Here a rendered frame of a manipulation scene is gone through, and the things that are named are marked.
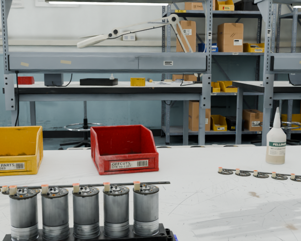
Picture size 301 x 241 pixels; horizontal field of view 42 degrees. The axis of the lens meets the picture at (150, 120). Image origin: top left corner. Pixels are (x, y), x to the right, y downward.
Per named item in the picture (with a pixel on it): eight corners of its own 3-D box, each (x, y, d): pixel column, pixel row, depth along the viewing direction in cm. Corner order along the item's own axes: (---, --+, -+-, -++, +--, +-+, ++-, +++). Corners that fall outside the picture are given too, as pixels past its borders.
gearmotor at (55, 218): (69, 248, 36) (67, 194, 35) (41, 250, 35) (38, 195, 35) (70, 236, 38) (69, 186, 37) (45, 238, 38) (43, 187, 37)
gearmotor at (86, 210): (100, 247, 36) (99, 193, 35) (72, 248, 36) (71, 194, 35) (100, 235, 38) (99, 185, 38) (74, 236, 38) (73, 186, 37)
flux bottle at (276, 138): (275, 165, 69) (278, 108, 67) (261, 161, 72) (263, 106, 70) (288, 163, 70) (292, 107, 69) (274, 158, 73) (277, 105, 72)
